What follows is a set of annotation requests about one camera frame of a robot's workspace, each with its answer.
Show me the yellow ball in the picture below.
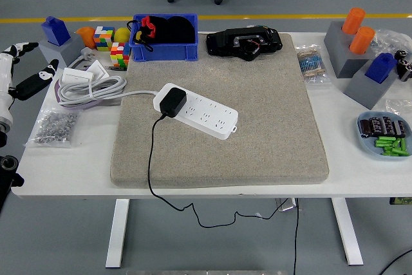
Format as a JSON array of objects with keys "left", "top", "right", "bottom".
[{"left": 115, "top": 27, "right": 132, "bottom": 44}]

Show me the black hanging cable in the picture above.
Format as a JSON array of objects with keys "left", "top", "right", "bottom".
[{"left": 292, "top": 198, "right": 301, "bottom": 275}]

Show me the black plug adapter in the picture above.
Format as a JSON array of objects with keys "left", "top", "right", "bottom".
[{"left": 159, "top": 87, "right": 187, "bottom": 119}]

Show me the black capacitor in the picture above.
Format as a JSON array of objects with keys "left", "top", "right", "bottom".
[
  {"left": 359, "top": 119, "right": 371, "bottom": 139},
  {"left": 393, "top": 120, "right": 406, "bottom": 138},
  {"left": 369, "top": 117, "right": 384, "bottom": 136},
  {"left": 381, "top": 116, "right": 395, "bottom": 136}
]

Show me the white square switch panel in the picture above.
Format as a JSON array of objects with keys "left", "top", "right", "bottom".
[{"left": 86, "top": 60, "right": 111, "bottom": 80}]

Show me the grey two-hole holder block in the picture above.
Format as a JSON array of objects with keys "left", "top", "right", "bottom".
[{"left": 323, "top": 21, "right": 376, "bottom": 79}]

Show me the black device housing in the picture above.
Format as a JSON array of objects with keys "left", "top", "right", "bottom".
[{"left": 205, "top": 25, "right": 283, "bottom": 62}]

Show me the clear plastic bracket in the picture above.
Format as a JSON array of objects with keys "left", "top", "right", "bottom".
[{"left": 276, "top": 198, "right": 297, "bottom": 213}]

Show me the white table leg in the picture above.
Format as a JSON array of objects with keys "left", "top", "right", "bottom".
[
  {"left": 331, "top": 197, "right": 364, "bottom": 266},
  {"left": 105, "top": 198, "right": 131, "bottom": 269}
]

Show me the orange cylinder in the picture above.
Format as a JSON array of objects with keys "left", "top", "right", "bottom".
[
  {"left": 341, "top": 7, "right": 367, "bottom": 35},
  {"left": 349, "top": 26, "right": 376, "bottom": 55}
]

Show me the red and black clip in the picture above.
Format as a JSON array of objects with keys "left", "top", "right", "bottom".
[{"left": 141, "top": 16, "right": 157, "bottom": 39}]

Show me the green and black box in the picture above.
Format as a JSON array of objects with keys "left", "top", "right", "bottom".
[{"left": 389, "top": 196, "right": 412, "bottom": 206}]

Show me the white power strip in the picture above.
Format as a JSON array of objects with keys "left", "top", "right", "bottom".
[{"left": 153, "top": 82, "right": 239, "bottom": 140}]

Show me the black cloth pouch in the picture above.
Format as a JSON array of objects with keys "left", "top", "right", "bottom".
[{"left": 141, "top": 15, "right": 197, "bottom": 46}]

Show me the thin black plug cord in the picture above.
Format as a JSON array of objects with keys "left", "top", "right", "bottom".
[{"left": 147, "top": 113, "right": 292, "bottom": 228}]

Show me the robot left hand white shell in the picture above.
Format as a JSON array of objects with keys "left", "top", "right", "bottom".
[{"left": 0, "top": 42, "right": 61, "bottom": 121}]

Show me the black floor cable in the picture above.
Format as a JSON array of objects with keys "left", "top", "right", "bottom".
[{"left": 378, "top": 248, "right": 412, "bottom": 275}]

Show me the orange cone piece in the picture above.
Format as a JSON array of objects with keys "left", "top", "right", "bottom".
[{"left": 75, "top": 26, "right": 97, "bottom": 49}]

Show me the bag of resistors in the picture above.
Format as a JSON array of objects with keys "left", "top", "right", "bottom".
[{"left": 295, "top": 44, "right": 332, "bottom": 91}]

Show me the white rectangular box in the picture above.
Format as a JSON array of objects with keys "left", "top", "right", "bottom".
[{"left": 62, "top": 68, "right": 94, "bottom": 86}]

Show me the pale blue plate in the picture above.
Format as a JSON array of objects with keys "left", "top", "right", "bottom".
[{"left": 356, "top": 111, "right": 412, "bottom": 162}]

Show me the grey-brown mat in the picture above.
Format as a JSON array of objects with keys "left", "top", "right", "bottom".
[{"left": 109, "top": 32, "right": 330, "bottom": 189}]

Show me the scrambled Rubik's cube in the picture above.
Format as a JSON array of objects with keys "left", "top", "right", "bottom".
[
  {"left": 93, "top": 26, "right": 116, "bottom": 52},
  {"left": 110, "top": 42, "right": 132, "bottom": 69}
]

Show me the coiled white strip cable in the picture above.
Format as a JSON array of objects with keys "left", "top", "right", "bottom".
[{"left": 57, "top": 74, "right": 162, "bottom": 108}]

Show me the blue plastic bin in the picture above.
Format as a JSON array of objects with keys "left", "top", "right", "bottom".
[{"left": 128, "top": 13, "right": 200, "bottom": 62}]

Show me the bag of metal nuts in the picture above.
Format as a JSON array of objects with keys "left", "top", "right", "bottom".
[{"left": 24, "top": 109, "right": 81, "bottom": 149}]

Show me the white wall plug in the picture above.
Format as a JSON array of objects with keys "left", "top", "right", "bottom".
[{"left": 68, "top": 46, "right": 97, "bottom": 70}]

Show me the clear plastic bag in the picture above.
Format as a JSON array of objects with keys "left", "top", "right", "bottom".
[
  {"left": 370, "top": 28, "right": 405, "bottom": 57},
  {"left": 385, "top": 98, "right": 412, "bottom": 118}
]

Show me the blue house-shaped block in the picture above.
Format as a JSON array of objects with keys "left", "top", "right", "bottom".
[
  {"left": 41, "top": 16, "right": 71, "bottom": 47},
  {"left": 364, "top": 52, "right": 398, "bottom": 84}
]

